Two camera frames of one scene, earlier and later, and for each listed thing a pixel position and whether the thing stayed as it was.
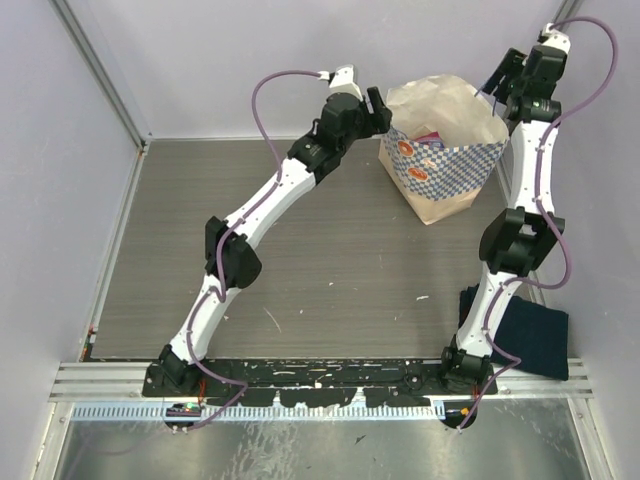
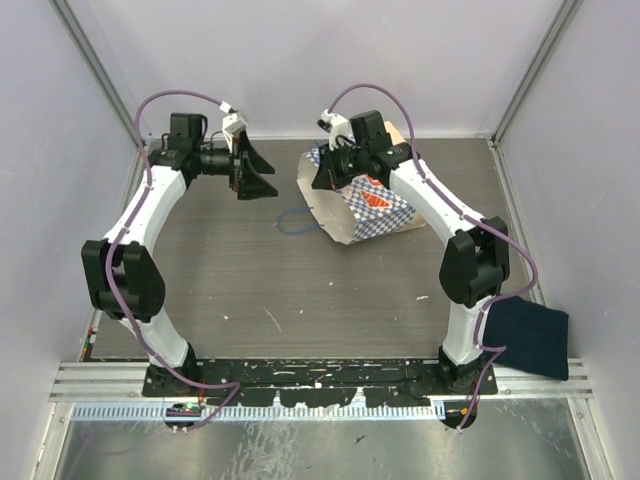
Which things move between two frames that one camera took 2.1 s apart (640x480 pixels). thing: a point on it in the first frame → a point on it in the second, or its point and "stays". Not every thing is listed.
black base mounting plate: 318,381 stays
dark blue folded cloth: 536,334 stays
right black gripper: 510,63 → 328,176
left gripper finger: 373,100 → 254,186
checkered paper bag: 443,147 → 360,210
